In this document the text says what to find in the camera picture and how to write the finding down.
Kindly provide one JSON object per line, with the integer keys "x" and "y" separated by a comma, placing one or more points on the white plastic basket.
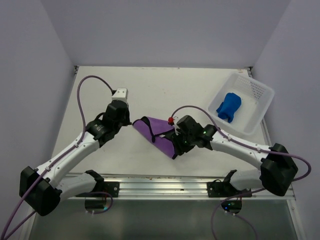
{"x": 256, "y": 99}

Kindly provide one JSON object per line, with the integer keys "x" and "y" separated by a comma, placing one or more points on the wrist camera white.
{"x": 120, "y": 94}
{"x": 173, "y": 121}

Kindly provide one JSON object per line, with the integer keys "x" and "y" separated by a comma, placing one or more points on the blue towel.
{"x": 229, "y": 106}

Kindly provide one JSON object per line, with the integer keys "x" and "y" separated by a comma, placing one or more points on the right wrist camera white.
{"x": 173, "y": 121}

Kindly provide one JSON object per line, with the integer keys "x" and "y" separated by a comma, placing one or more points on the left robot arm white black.
{"x": 44, "y": 187}

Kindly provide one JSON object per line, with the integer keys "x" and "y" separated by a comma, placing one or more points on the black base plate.
{"x": 219, "y": 189}
{"x": 112, "y": 188}

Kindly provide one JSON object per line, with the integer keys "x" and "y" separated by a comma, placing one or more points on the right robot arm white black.
{"x": 274, "y": 170}

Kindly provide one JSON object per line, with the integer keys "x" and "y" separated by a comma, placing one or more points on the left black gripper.
{"x": 127, "y": 120}

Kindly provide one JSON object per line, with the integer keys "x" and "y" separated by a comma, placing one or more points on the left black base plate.
{"x": 112, "y": 188}

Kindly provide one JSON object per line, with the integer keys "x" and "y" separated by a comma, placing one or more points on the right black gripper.
{"x": 179, "y": 148}

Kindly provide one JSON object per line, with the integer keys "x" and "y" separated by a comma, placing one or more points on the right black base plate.
{"x": 219, "y": 189}

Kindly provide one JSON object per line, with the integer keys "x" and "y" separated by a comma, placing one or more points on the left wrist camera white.
{"x": 120, "y": 94}

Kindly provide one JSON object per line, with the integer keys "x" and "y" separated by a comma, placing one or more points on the purple towel black trim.
{"x": 160, "y": 134}

